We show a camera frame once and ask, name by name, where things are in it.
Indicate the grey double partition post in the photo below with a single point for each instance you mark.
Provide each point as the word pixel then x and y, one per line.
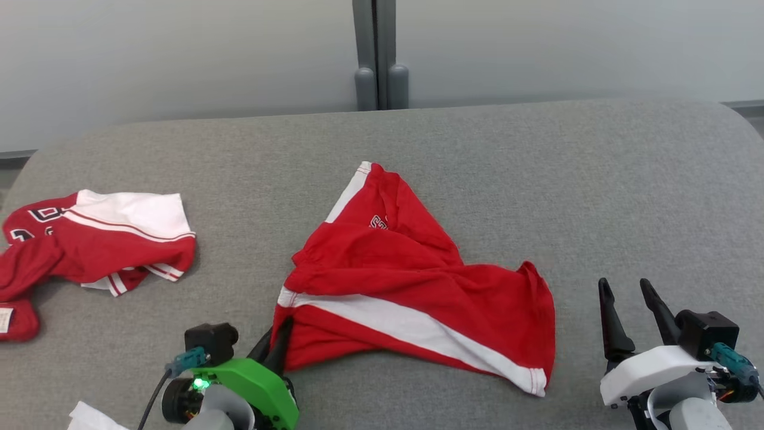
pixel 379 54

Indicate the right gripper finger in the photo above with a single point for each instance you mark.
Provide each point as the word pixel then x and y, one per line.
pixel 664 319
pixel 615 334

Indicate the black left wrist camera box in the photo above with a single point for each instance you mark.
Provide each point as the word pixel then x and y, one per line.
pixel 212 340

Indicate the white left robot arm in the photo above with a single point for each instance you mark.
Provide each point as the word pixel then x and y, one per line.
pixel 221 412

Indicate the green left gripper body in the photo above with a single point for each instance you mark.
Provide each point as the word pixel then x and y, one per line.
pixel 262 385

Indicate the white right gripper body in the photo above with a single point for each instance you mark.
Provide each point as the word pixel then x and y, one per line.
pixel 650 370

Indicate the red shorts with white stripe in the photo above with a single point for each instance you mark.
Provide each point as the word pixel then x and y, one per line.
pixel 388 269

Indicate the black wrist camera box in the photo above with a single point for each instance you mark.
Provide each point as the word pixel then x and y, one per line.
pixel 212 340
pixel 707 331

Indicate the red jersey with black lettering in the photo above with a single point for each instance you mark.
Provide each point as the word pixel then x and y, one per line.
pixel 89 251

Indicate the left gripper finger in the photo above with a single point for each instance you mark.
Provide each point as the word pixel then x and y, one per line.
pixel 261 349
pixel 282 352

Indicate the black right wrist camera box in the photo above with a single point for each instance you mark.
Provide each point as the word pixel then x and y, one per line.
pixel 707 331

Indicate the grey baseboard rail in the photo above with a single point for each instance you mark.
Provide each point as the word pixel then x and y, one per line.
pixel 15 158
pixel 746 108

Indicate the white crumpled cloth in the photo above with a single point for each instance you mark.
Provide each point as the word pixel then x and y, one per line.
pixel 92 418

